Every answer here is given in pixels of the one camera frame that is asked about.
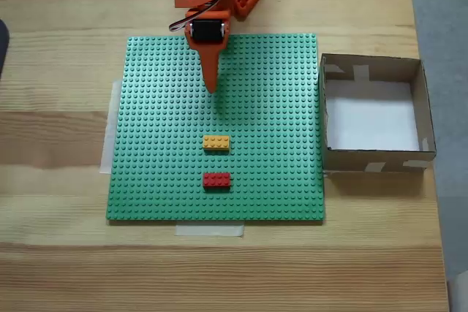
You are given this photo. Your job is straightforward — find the red lego block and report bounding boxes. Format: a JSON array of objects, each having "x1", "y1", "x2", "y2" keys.
[{"x1": 202, "y1": 172, "x2": 233, "y2": 192}]

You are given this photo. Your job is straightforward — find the green lego baseplate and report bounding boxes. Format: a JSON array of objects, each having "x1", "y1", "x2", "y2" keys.
[{"x1": 105, "y1": 33, "x2": 326, "y2": 226}]

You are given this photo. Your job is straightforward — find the yellow lego block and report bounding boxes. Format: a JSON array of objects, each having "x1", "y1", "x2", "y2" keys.
[{"x1": 203, "y1": 134, "x2": 232, "y2": 153}]

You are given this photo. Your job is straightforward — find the brown cardboard box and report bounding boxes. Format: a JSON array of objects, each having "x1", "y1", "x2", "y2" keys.
[{"x1": 318, "y1": 53, "x2": 438, "y2": 174}]

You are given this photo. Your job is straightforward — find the long masking tape strip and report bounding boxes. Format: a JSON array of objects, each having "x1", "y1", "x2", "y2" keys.
[{"x1": 99, "y1": 78, "x2": 124, "y2": 175}]

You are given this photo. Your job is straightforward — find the white paper sheet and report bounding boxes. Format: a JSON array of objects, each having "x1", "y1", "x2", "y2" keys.
[{"x1": 324, "y1": 80, "x2": 420, "y2": 152}]

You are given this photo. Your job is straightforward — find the black rounded object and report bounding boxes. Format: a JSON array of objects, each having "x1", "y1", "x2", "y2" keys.
[{"x1": 0, "y1": 18, "x2": 11, "y2": 81}]

